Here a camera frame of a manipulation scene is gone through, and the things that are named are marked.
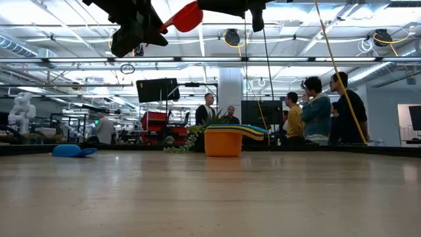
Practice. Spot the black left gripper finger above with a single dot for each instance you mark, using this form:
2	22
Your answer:
156	21
154	37

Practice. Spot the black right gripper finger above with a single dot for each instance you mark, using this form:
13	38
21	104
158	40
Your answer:
227	6

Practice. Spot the red measuring cup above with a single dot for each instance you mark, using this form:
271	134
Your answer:
187	16

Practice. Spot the teal measuring cup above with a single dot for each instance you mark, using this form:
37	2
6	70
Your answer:
237	125

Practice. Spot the yellow measuring cup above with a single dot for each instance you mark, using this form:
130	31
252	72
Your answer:
258	131

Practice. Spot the green measuring cup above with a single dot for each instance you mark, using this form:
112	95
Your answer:
260	137

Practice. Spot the orange measuring cup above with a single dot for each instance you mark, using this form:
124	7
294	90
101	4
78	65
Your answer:
223	145

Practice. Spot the small blue measuring cup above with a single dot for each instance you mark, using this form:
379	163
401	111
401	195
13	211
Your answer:
69	150

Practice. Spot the black monitor on stand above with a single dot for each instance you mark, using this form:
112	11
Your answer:
158	90

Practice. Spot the long LED light bar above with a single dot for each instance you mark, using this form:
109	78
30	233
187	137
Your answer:
210	59

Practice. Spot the red tool cart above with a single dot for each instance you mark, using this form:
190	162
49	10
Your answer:
158	121

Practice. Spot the person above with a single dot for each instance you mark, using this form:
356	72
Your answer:
317	112
294	121
232	116
204	113
104	130
335	121
356	112

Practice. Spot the black display panel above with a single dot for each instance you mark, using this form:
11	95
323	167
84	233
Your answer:
253	113

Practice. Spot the potted succulent plant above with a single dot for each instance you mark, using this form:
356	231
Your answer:
197	131

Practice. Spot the black gantry frame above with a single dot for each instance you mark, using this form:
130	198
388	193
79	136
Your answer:
197	85

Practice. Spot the black wall screen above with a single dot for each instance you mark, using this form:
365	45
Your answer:
415	118

